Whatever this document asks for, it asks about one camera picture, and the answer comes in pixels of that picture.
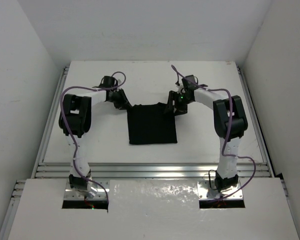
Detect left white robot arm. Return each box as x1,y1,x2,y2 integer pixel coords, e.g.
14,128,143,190
58,71,132,192

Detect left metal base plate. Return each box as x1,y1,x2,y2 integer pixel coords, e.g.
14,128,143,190
63,178,110,201

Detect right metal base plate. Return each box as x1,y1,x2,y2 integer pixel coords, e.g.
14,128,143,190
197,178,244,202

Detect white front cover panel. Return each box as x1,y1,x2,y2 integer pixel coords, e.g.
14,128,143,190
9,178,298,240

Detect aluminium rail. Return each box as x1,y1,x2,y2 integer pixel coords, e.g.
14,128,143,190
236,65,289,200
0,65,70,240
32,162,273,180

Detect aluminium front rail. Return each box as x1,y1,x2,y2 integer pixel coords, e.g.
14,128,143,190
32,162,273,180

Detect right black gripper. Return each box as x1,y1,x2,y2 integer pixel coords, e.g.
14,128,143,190
165,90,194,116

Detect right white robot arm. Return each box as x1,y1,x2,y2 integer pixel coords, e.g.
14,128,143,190
164,75,248,193

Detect aluminium left side rail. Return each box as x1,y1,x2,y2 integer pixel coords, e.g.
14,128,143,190
0,65,70,240

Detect metal base plate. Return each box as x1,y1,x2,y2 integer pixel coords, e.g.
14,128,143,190
197,178,244,202
63,178,110,201

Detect aluminium right side rail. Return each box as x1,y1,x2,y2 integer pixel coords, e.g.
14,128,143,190
236,65,289,200

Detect black t shirt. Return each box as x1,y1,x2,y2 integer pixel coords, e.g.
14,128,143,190
127,102,178,145

